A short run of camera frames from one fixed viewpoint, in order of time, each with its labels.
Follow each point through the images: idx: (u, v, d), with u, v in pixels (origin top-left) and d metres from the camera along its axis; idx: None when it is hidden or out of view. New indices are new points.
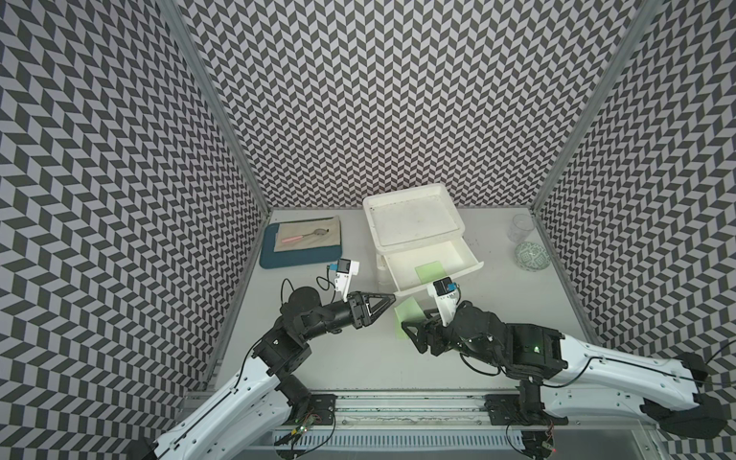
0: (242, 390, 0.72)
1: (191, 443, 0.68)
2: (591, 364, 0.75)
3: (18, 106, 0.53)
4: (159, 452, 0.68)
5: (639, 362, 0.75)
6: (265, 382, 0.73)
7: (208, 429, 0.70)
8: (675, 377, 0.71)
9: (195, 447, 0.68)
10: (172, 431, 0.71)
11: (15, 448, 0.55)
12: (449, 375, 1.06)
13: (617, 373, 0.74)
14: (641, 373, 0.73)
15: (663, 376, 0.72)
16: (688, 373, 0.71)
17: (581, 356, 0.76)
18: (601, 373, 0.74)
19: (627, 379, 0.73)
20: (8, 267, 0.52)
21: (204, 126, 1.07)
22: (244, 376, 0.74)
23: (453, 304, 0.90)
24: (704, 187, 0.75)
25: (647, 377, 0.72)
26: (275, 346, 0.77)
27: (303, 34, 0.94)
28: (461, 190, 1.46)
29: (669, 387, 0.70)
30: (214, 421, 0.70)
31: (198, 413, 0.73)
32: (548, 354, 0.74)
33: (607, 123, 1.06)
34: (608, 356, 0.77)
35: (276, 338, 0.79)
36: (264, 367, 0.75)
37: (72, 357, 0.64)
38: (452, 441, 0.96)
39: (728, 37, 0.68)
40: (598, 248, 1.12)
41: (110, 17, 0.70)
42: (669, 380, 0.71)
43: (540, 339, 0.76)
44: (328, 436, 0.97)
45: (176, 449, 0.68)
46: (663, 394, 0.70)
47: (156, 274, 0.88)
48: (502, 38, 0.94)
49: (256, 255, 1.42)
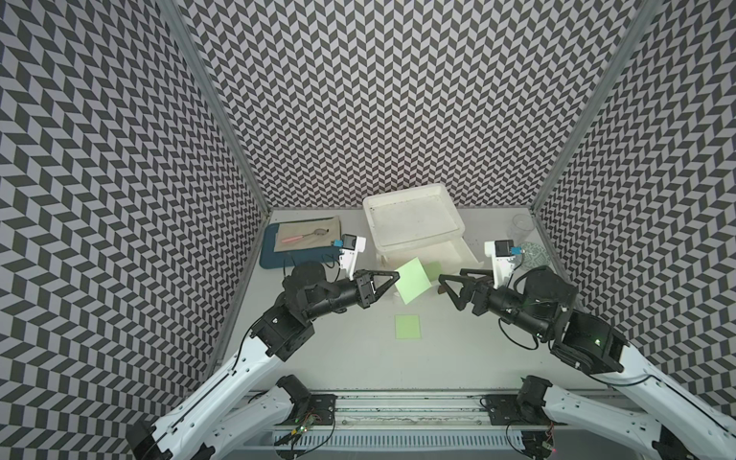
0: (241, 372, 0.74)
1: (189, 426, 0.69)
2: (645, 380, 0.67)
3: (18, 106, 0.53)
4: (157, 436, 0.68)
5: (698, 402, 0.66)
6: (261, 366, 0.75)
7: (207, 411, 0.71)
8: (727, 431, 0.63)
9: (193, 430, 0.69)
10: (172, 414, 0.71)
11: (15, 448, 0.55)
12: (451, 372, 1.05)
13: (665, 400, 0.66)
14: (690, 408, 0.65)
15: (715, 424, 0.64)
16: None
17: (638, 371, 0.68)
18: (649, 392, 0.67)
19: (669, 408, 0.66)
20: (8, 267, 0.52)
21: (204, 126, 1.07)
22: (241, 357, 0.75)
23: (510, 270, 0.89)
24: (705, 187, 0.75)
25: (697, 417, 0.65)
26: (274, 325, 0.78)
27: (303, 35, 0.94)
28: (461, 190, 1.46)
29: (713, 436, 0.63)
30: (211, 404, 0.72)
31: (197, 394, 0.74)
32: (607, 351, 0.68)
33: (607, 123, 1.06)
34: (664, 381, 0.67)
35: (276, 315, 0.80)
36: (263, 349, 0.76)
37: (72, 357, 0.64)
38: (451, 441, 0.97)
39: (728, 37, 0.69)
40: (598, 249, 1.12)
41: (110, 17, 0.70)
42: (717, 430, 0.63)
43: (601, 334, 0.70)
44: (328, 436, 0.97)
45: (174, 434, 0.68)
46: (702, 439, 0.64)
47: (156, 274, 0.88)
48: (502, 38, 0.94)
49: (256, 255, 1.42)
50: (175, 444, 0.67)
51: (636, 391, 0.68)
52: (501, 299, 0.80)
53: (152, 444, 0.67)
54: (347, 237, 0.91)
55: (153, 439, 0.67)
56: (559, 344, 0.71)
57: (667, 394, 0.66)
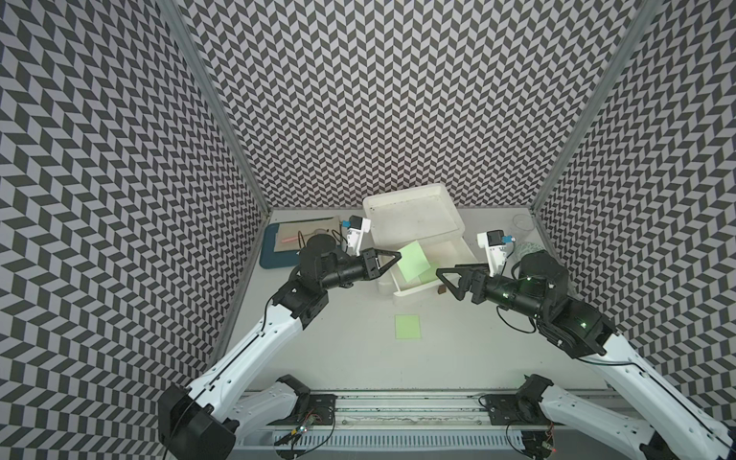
0: (268, 333, 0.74)
1: (226, 382, 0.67)
2: (629, 369, 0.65)
3: (18, 106, 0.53)
4: (194, 394, 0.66)
5: (682, 401, 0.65)
6: (288, 329, 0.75)
7: (242, 368, 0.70)
8: (710, 433, 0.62)
9: (231, 386, 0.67)
10: (206, 376, 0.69)
11: (15, 448, 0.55)
12: (451, 371, 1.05)
13: (649, 391, 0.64)
14: (672, 402, 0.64)
15: (697, 422, 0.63)
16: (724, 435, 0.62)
17: (624, 357, 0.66)
18: (633, 381, 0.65)
19: (654, 401, 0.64)
20: (8, 267, 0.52)
21: (204, 126, 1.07)
22: (268, 321, 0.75)
23: (503, 259, 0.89)
24: (705, 187, 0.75)
25: (679, 413, 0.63)
26: (294, 293, 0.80)
27: (303, 34, 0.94)
28: (461, 190, 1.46)
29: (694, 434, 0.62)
30: (245, 363, 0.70)
31: (228, 357, 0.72)
32: (592, 334, 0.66)
33: (607, 123, 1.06)
34: (648, 373, 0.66)
35: (294, 286, 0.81)
36: (287, 312, 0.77)
37: (72, 357, 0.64)
38: (451, 441, 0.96)
39: (728, 37, 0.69)
40: (598, 248, 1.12)
41: (110, 17, 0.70)
42: (699, 429, 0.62)
43: (591, 320, 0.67)
44: (328, 436, 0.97)
45: (213, 390, 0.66)
46: (683, 436, 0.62)
47: (156, 274, 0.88)
48: (502, 38, 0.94)
49: (256, 255, 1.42)
50: (216, 400, 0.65)
51: (618, 379, 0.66)
52: (497, 286, 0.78)
53: (190, 403, 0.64)
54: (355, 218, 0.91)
55: (191, 398, 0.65)
56: (543, 319, 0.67)
57: (651, 385, 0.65)
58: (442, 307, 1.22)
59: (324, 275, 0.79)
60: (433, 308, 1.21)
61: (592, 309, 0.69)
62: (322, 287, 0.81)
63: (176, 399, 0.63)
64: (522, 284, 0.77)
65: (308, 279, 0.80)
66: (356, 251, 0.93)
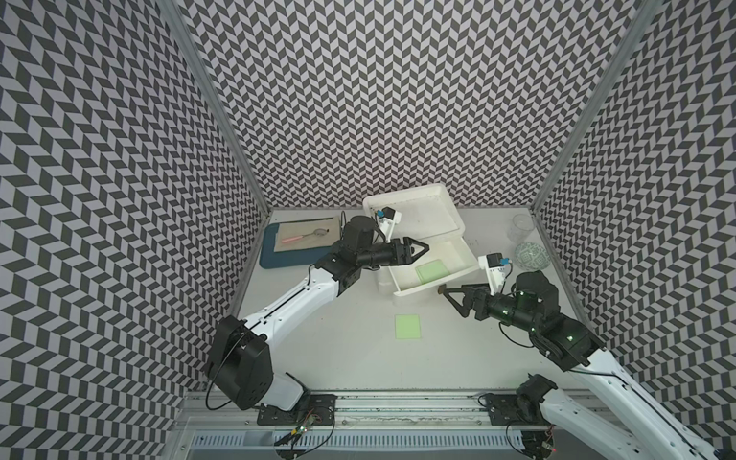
0: (314, 287, 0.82)
1: (278, 320, 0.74)
2: (611, 380, 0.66)
3: (18, 106, 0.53)
4: (249, 326, 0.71)
5: (666, 415, 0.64)
6: (330, 287, 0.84)
7: (292, 311, 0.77)
8: (693, 449, 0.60)
9: (282, 325, 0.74)
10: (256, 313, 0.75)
11: (15, 448, 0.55)
12: (450, 371, 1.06)
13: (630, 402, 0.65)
14: (654, 415, 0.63)
15: (680, 438, 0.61)
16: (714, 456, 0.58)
17: (607, 370, 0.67)
18: (615, 393, 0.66)
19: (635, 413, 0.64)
20: (8, 267, 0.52)
21: (204, 126, 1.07)
22: (313, 278, 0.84)
23: (503, 278, 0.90)
24: (705, 187, 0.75)
25: (661, 427, 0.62)
26: (333, 262, 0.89)
27: (303, 35, 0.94)
28: (461, 190, 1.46)
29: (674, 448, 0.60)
30: (295, 308, 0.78)
31: (278, 302, 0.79)
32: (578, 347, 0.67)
33: (607, 123, 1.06)
34: (632, 385, 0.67)
35: (333, 255, 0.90)
36: (329, 275, 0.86)
37: (72, 357, 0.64)
38: (451, 441, 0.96)
39: (728, 37, 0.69)
40: (598, 248, 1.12)
41: (110, 17, 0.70)
42: (681, 446, 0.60)
43: (580, 334, 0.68)
44: (328, 436, 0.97)
45: (266, 325, 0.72)
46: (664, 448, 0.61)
47: (156, 274, 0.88)
48: (502, 38, 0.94)
49: (256, 255, 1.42)
50: (269, 332, 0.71)
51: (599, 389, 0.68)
52: (497, 303, 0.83)
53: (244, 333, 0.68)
54: (387, 209, 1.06)
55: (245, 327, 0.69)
56: (535, 330, 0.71)
57: (633, 399, 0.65)
58: (442, 309, 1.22)
59: (361, 251, 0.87)
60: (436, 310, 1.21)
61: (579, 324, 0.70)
62: (357, 263, 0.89)
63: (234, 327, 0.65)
64: (518, 298, 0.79)
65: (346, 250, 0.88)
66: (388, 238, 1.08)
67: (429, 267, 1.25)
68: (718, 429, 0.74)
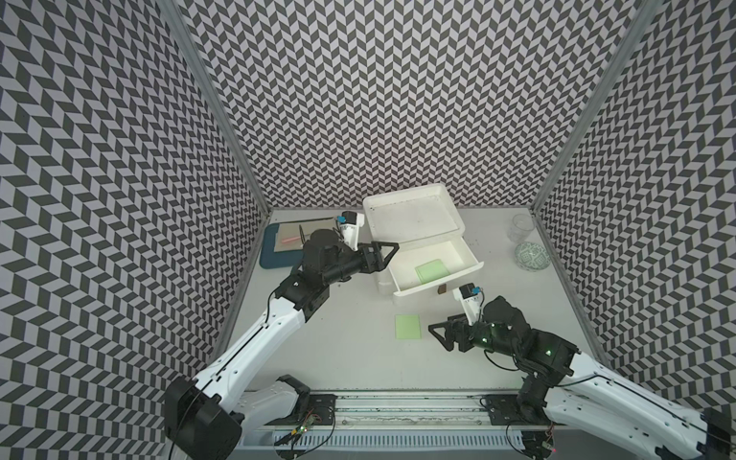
0: (273, 325, 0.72)
1: (233, 373, 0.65)
2: (596, 381, 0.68)
3: (18, 106, 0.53)
4: (200, 386, 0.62)
5: (650, 397, 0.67)
6: (293, 318, 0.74)
7: (249, 358, 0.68)
8: (684, 422, 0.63)
9: (239, 377, 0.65)
10: (211, 368, 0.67)
11: (15, 448, 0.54)
12: (451, 371, 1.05)
13: (621, 397, 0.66)
14: (642, 402, 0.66)
15: (672, 416, 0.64)
16: (703, 423, 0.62)
17: (588, 371, 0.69)
18: (606, 392, 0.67)
19: (629, 405, 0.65)
20: (8, 267, 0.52)
21: (204, 126, 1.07)
22: (272, 312, 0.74)
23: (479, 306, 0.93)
24: (705, 187, 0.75)
25: (651, 409, 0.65)
26: (295, 287, 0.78)
27: (303, 35, 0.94)
28: (461, 190, 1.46)
29: (672, 427, 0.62)
30: (252, 353, 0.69)
31: (234, 349, 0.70)
32: (559, 359, 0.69)
33: (607, 123, 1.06)
34: (612, 378, 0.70)
35: (296, 279, 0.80)
36: (291, 306, 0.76)
37: (72, 357, 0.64)
38: (450, 440, 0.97)
39: (728, 37, 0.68)
40: (598, 248, 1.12)
41: (111, 17, 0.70)
42: (677, 423, 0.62)
43: (556, 348, 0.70)
44: (328, 435, 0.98)
45: (219, 381, 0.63)
46: (661, 430, 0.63)
47: (156, 274, 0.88)
48: (502, 38, 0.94)
49: (256, 255, 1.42)
50: (222, 389, 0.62)
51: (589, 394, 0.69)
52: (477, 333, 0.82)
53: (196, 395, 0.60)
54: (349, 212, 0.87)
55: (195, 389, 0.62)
56: (517, 356, 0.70)
57: (620, 391, 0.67)
58: (442, 309, 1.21)
59: (327, 269, 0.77)
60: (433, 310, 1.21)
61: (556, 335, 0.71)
62: (325, 282, 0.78)
63: (184, 389, 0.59)
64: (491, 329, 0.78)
65: (310, 270, 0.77)
66: (355, 246, 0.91)
67: (431, 267, 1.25)
68: None
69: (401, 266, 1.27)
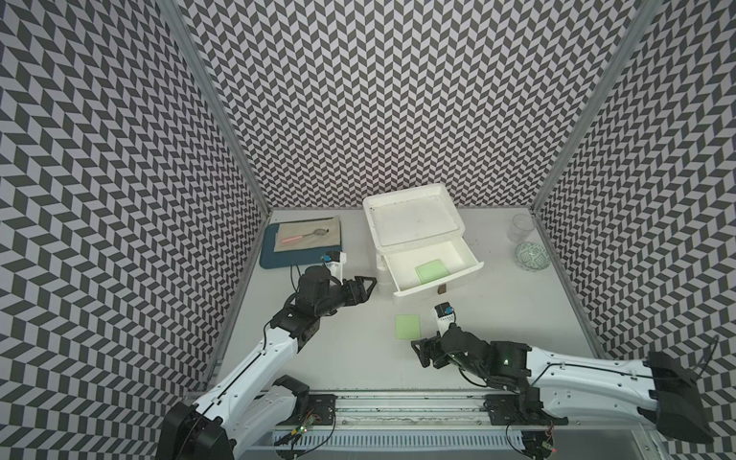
0: (270, 352, 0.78)
1: (234, 397, 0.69)
2: (553, 370, 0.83)
3: (17, 106, 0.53)
4: (202, 410, 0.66)
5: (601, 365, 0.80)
6: (289, 346, 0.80)
7: (249, 382, 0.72)
8: (632, 376, 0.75)
9: (239, 400, 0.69)
10: (211, 391, 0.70)
11: (15, 448, 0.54)
12: (450, 372, 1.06)
13: (576, 376, 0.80)
14: (597, 374, 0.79)
15: (622, 375, 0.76)
16: (646, 371, 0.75)
17: (542, 363, 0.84)
18: (563, 378, 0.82)
19: (587, 381, 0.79)
20: (8, 267, 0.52)
21: (204, 126, 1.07)
22: (269, 341, 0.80)
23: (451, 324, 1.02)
24: (704, 187, 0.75)
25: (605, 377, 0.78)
26: (290, 318, 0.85)
27: (303, 35, 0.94)
28: (461, 190, 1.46)
29: (625, 387, 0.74)
30: (252, 378, 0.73)
31: (232, 376, 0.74)
32: (517, 364, 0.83)
33: (607, 123, 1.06)
34: (566, 361, 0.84)
35: (290, 310, 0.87)
36: (287, 333, 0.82)
37: (72, 357, 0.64)
38: (451, 441, 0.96)
39: (728, 37, 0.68)
40: (598, 248, 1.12)
41: (110, 17, 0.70)
42: (627, 380, 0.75)
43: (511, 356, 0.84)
44: (328, 436, 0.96)
45: (221, 403, 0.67)
46: (620, 392, 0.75)
47: (156, 274, 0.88)
48: (502, 38, 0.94)
49: (256, 255, 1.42)
50: (224, 411, 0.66)
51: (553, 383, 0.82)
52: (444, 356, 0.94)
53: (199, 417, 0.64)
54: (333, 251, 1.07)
55: (197, 412, 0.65)
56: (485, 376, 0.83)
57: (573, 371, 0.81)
58: None
59: (319, 301, 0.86)
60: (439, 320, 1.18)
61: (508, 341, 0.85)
62: (316, 312, 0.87)
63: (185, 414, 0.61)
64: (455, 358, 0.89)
65: (303, 302, 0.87)
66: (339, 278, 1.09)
67: (429, 267, 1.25)
68: (719, 430, 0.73)
69: (401, 266, 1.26)
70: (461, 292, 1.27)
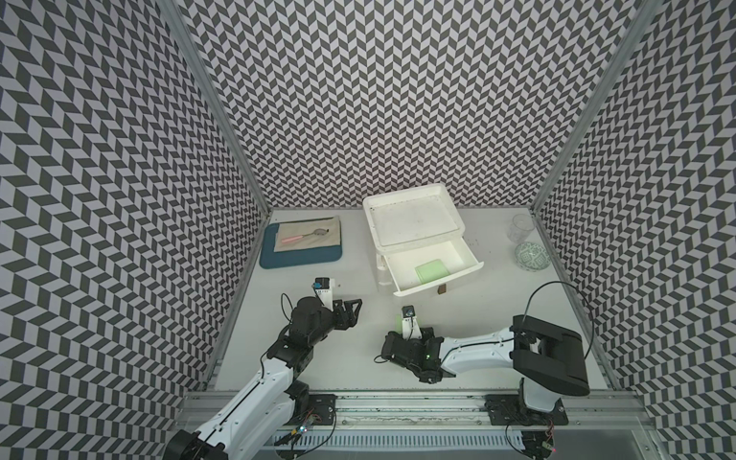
0: (268, 381, 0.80)
1: (234, 424, 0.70)
2: (453, 355, 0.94)
3: (17, 106, 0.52)
4: (203, 437, 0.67)
5: (483, 340, 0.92)
6: (286, 376, 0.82)
7: (249, 409, 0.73)
8: (501, 342, 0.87)
9: (240, 426, 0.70)
10: (213, 420, 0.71)
11: (15, 448, 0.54)
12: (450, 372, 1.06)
13: (469, 355, 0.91)
14: (481, 348, 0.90)
15: (494, 344, 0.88)
16: (509, 333, 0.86)
17: (448, 349, 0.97)
18: (460, 358, 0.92)
19: (475, 356, 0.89)
20: (8, 267, 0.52)
21: (204, 126, 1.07)
22: (267, 370, 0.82)
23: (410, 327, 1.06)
24: (704, 187, 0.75)
25: (487, 349, 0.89)
26: (286, 349, 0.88)
27: (303, 35, 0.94)
28: (461, 190, 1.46)
29: (497, 354, 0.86)
30: (252, 404, 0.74)
31: (233, 402, 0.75)
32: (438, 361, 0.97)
33: (607, 123, 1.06)
34: (463, 342, 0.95)
35: (285, 342, 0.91)
36: (284, 363, 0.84)
37: (72, 357, 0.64)
38: (451, 440, 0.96)
39: (728, 37, 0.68)
40: (598, 248, 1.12)
41: (110, 17, 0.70)
42: (497, 347, 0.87)
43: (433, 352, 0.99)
44: (328, 435, 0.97)
45: (222, 430, 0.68)
46: (496, 359, 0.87)
47: (156, 274, 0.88)
48: (502, 38, 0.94)
49: (256, 255, 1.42)
50: (226, 437, 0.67)
51: (456, 365, 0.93)
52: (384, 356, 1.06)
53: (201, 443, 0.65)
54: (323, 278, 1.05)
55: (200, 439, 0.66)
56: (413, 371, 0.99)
57: (467, 351, 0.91)
58: (442, 309, 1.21)
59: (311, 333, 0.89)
60: (447, 323, 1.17)
61: (436, 341, 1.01)
62: (309, 343, 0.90)
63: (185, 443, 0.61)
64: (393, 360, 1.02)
65: (295, 333, 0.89)
66: (330, 304, 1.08)
67: (429, 267, 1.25)
68: (718, 429, 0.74)
69: (401, 266, 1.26)
70: (460, 291, 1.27)
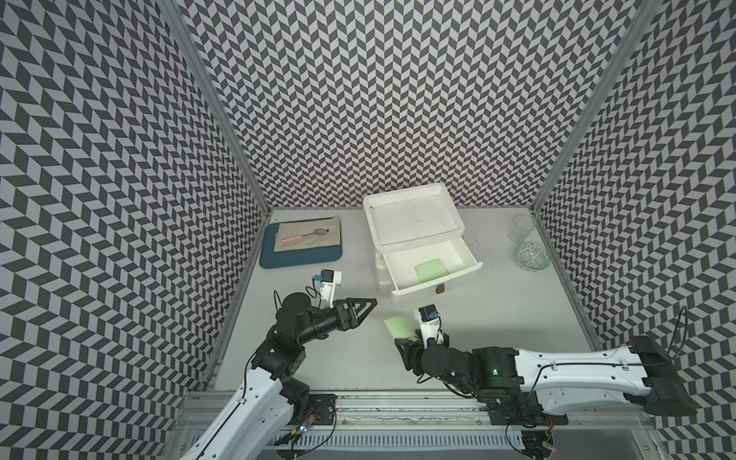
0: (250, 399, 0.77)
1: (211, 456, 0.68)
2: (546, 374, 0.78)
3: (18, 106, 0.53)
4: None
5: (589, 359, 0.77)
6: (270, 387, 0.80)
7: (228, 437, 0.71)
8: (623, 365, 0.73)
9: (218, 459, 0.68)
10: (192, 451, 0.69)
11: (15, 448, 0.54)
12: None
13: (568, 376, 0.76)
14: (590, 369, 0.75)
15: (612, 367, 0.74)
16: (635, 359, 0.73)
17: (533, 367, 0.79)
18: (555, 379, 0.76)
19: (579, 379, 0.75)
20: (8, 267, 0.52)
21: (204, 126, 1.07)
22: (249, 386, 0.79)
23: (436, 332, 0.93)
24: (705, 187, 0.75)
25: (599, 371, 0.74)
26: (271, 354, 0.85)
27: (303, 34, 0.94)
28: (461, 190, 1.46)
29: (619, 379, 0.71)
30: (230, 433, 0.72)
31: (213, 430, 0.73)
32: (505, 373, 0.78)
33: (607, 123, 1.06)
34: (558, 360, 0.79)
35: (272, 346, 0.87)
36: (267, 374, 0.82)
37: (72, 357, 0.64)
38: (452, 441, 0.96)
39: (727, 37, 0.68)
40: (598, 248, 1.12)
41: (110, 17, 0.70)
42: (619, 371, 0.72)
43: (498, 364, 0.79)
44: (328, 436, 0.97)
45: None
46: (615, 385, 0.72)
47: (156, 274, 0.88)
48: (502, 37, 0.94)
49: (256, 255, 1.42)
50: None
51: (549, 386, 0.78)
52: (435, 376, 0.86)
53: None
54: (327, 271, 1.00)
55: None
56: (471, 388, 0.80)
57: (566, 371, 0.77)
58: (442, 308, 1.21)
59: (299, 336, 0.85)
60: (448, 323, 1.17)
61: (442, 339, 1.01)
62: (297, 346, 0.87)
63: None
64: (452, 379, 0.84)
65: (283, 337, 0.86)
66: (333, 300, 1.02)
67: (429, 266, 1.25)
68: (718, 429, 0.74)
69: (401, 266, 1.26)
70: (462, 291, 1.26)
